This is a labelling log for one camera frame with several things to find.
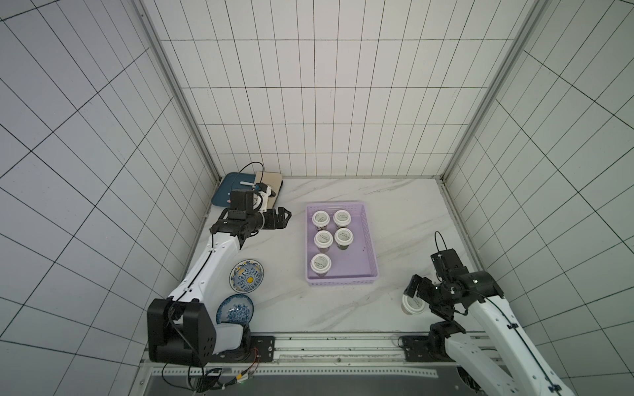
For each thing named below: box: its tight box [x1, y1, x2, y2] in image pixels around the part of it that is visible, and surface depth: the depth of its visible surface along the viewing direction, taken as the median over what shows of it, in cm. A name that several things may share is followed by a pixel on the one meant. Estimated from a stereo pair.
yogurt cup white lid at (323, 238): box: [313, 229, 334, 249], surface depth 92 cm
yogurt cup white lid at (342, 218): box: [332, 209, 352, 227], surface depth 98 cm
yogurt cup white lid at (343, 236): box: [333, 227, 355, 246], surface depth 93 cm
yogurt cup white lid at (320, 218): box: [311, 210, 331, 227], surface depth 99 cm
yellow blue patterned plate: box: [228, 259, 265, 294], surface depth 88 cm
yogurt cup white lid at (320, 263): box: [309, 252, 332, 274], surface depth 85 cm
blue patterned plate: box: [216, 293, 255, 326], surface depth 81 cm
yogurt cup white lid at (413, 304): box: [402, 293, 426, 314], surface depth 76 cm
